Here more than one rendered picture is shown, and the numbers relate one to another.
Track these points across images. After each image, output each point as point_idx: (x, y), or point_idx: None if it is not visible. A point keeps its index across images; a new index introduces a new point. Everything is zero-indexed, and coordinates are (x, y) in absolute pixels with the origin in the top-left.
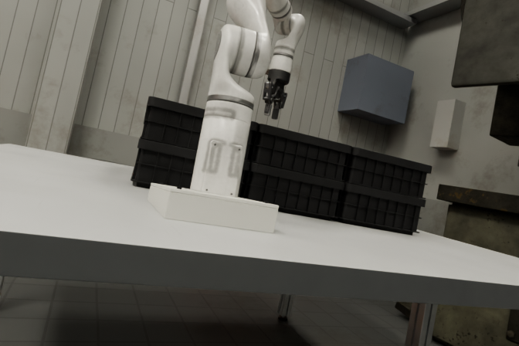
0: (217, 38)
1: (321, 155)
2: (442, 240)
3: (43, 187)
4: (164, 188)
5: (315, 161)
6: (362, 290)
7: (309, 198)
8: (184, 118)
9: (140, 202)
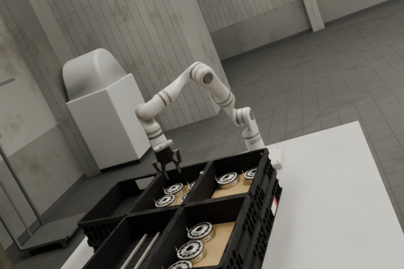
0: (250, 112)
1: (179, 176)
2: None
3: (314, 156)
4: (281, 150)
5: (183, 179)
6: None
7: None
8: (250, 158)
9: (286, 163)
